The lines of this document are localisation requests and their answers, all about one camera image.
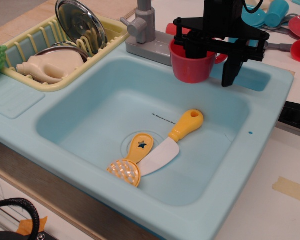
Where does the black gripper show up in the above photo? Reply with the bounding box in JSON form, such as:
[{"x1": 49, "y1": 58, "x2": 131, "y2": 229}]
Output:
[{"x1": 173, "y1": 0, "x2": 270, "y2": 88}]

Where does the red cup with handle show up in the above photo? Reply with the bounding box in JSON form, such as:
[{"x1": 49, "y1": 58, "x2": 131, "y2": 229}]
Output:
[{"x1": 169, "y1": 40, "x2": 228, "y2": 84}]

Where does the teal cup upright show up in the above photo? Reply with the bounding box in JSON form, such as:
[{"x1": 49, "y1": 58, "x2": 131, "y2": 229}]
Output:
[{"x1": 228, "y1": 37, "x2": 259, "y2": 47}]

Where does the red cup lying down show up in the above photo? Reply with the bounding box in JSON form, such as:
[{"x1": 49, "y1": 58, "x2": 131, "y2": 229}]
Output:
[{"x1": 165, "y1": 23, "x2": 191, "y2": 36}]

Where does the light blue toy sink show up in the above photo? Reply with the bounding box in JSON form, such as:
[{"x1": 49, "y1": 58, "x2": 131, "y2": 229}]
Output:
[{"x1": 0, "y1": 44, "x2": 294, "y2": 240}]

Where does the teal plates stack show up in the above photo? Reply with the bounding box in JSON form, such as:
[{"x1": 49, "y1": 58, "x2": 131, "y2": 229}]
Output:
[{"x1": 241, "y1": 7, "x2": 267, "y2": 28}]

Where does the grey toy faucet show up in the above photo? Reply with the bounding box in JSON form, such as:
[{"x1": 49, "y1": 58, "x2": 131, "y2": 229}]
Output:
[{"x1": 120, "y1": 0, "x2": 173, "y2": 66}]

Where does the grey toy spoon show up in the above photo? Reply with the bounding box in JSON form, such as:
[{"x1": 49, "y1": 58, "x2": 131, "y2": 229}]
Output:
[{"x1": 264, "y1": 41, "x2": 292, "y2": 53}]

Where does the cream toy item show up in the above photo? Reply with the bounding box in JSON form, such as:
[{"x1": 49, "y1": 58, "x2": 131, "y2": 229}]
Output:
[{"x1": 245, "y1": 0, "x2": 273, "y2": 11}]

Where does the grey toy utensil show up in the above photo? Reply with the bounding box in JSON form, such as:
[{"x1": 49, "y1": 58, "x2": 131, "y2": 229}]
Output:
[{"x1": 261, "y1": 13, "x2": 298, "y2": 35}]

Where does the teal tumbler lying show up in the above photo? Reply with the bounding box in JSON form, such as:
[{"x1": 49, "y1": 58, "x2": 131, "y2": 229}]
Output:
[{"x1": 264, "y1": 0, "x2": 290, "y2": 28}]

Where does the black object at right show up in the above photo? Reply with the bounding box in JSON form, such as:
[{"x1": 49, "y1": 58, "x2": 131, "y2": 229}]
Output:
[{"x1": 278, "y1": 101, "x2": 300, "y2": 130}]

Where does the silver metal pot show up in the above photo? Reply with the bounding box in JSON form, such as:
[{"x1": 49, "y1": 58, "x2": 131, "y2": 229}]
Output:
[{"x1": 35, "y1": 44, "x2": 90, "y2": 63}]

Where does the silver pot lid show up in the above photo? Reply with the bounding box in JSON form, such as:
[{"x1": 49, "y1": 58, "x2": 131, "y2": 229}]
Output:
[{"x1": 55, "y1": 0, "x2": 108, "y2": 54}]

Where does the beige masking tape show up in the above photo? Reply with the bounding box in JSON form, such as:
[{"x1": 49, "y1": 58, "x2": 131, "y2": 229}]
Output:
[{"x1": 272, "y1": 176, "x2": 300, "y2": 201}]

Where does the cream toy detergent bottle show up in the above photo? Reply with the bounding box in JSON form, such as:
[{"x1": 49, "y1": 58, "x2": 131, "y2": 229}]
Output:
[{"x1": 16, "y1": 50, "x2": 84, "y2": 84}]

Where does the yellow dish rack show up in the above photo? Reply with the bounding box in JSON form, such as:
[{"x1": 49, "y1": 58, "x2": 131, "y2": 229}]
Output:
[{"x1": 0, "y1": 16, "x2": 129, "y2": 92}]

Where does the orange tape piece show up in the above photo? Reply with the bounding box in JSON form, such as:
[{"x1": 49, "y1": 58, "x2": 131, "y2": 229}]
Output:
[{"x1": 16, "y1": 216, "x2": 48, "y2": 236}]

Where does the yellow handled toy knife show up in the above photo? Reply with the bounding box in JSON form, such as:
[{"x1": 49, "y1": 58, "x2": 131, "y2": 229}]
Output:
[{"x1": 138, "y1": 109, "x2": 204, "y2": 177}]

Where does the black cable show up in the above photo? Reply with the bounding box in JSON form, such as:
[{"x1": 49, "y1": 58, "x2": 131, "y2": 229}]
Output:
[{"x1": 0, "y1": 197, "x2": 41, "y2": 237}]

